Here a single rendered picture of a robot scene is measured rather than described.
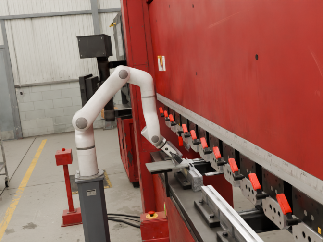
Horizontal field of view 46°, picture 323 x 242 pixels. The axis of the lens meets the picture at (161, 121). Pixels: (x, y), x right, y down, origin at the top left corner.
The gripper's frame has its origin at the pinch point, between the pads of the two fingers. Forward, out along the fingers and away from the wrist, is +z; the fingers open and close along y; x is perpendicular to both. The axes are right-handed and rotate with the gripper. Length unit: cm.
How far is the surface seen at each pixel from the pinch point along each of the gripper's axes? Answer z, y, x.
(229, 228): 11, -87, 4
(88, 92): -69, 104, 15
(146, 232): 1, -43, 41
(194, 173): 8.5, -16.0, -1.1
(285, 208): -20, -152, -17
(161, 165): -6.0, -1.6, 10.6
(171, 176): 8.7, 11.1, 12.8
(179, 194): 7.2, -24.5, 14.5
